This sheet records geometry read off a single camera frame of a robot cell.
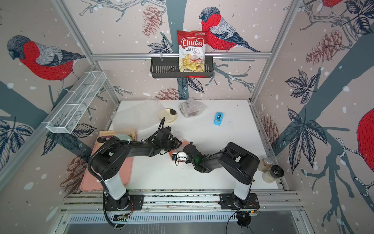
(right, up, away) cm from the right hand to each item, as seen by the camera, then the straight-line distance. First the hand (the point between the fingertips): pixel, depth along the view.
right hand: (186, 146), depth 93 cm
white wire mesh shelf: (-60, +19, -22) cm, 66 cm away
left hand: (-2, +3, 0) cm, 3 cm away
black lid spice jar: (+47, -8, -20) cm, 51 cm away
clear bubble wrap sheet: (+4, +26, +16) cm, 31 cm away
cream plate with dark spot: (-14, +21, +19) cm, 31 cm away
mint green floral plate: (-44, +5, +4) cm, 44 cm away
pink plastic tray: (-55, -18, -13) cm, 59 cm away
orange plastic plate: (-3, 0, -6) cm, 7 cm away
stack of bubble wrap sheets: (-46, +19, +20) cm, 54 cm away
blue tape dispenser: (+23, +18, +14) cm, 32 cm away
